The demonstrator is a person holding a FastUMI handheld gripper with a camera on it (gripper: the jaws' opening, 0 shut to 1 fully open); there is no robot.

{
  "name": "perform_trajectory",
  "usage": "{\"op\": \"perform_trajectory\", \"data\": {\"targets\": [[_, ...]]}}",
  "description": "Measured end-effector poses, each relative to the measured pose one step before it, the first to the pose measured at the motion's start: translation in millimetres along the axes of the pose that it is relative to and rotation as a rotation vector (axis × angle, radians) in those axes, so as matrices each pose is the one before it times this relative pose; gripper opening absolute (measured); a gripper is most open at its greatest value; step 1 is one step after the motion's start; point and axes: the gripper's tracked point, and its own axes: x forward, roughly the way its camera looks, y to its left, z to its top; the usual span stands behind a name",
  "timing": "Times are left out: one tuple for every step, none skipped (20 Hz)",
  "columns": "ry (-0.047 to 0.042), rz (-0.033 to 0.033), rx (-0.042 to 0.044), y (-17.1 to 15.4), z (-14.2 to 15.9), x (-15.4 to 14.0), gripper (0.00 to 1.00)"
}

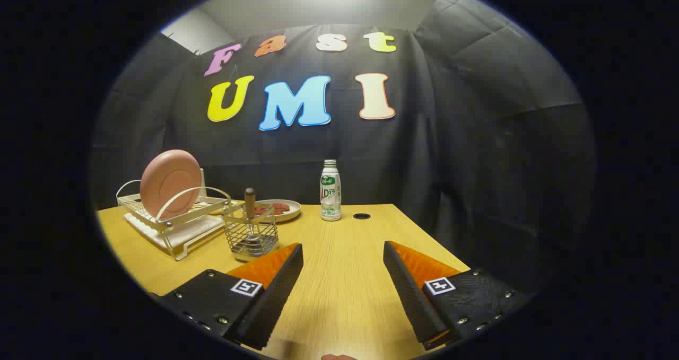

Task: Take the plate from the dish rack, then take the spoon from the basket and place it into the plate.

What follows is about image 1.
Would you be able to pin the pink plate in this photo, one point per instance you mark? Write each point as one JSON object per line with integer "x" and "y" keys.
{"x": 167, "y": 182}

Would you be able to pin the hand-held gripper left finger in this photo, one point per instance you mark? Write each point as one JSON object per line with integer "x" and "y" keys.
{"x": 276, "y": 296}

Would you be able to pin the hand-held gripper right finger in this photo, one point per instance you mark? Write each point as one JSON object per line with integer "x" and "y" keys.
{"x": 411, "y": 296}

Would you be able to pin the beige plate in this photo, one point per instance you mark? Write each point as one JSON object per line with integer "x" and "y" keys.
{"x": 290, "y": 214}

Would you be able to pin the white green drink bottle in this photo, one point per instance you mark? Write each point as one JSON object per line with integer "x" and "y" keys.
{"x": 330, "y": 190}

